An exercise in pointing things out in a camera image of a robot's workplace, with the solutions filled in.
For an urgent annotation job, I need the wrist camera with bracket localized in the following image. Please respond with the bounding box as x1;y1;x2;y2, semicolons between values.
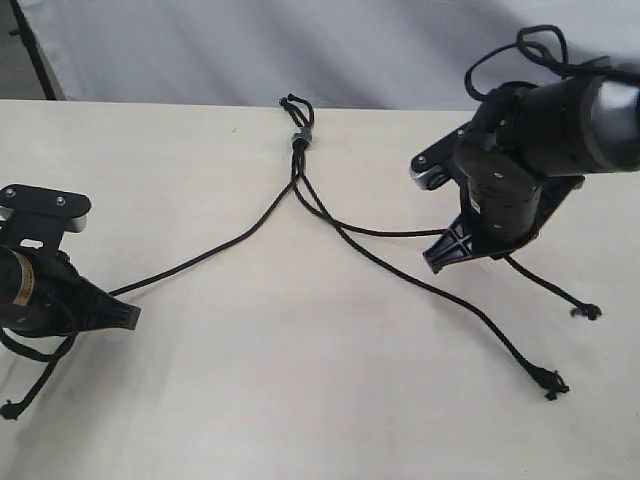
1;184;92;255
409;122;481;191

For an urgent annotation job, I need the black stand pole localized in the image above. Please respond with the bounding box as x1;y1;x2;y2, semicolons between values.
8;0;58;101

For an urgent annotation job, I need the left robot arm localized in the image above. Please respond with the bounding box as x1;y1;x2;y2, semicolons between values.
1;247;141;338

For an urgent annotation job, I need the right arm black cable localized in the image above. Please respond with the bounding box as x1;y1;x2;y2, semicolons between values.
463;24;616;101

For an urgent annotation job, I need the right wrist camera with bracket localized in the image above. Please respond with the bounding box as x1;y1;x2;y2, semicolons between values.
409;122;481;191

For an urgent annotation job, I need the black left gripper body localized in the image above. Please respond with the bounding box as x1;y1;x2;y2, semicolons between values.
1;249;100;336

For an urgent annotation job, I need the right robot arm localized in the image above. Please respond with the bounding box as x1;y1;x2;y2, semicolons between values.
410;77;639;272

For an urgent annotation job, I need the grey tape around black cables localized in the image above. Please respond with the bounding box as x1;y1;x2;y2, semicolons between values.
291;128;313;149

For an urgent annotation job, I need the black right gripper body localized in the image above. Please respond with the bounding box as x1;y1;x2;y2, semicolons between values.
453;141;584;258

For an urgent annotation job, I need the white backdrop cloth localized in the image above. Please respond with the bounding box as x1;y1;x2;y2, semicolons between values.
21;1;639;110

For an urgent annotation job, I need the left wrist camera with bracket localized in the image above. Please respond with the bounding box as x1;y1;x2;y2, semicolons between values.
1;184;92;255

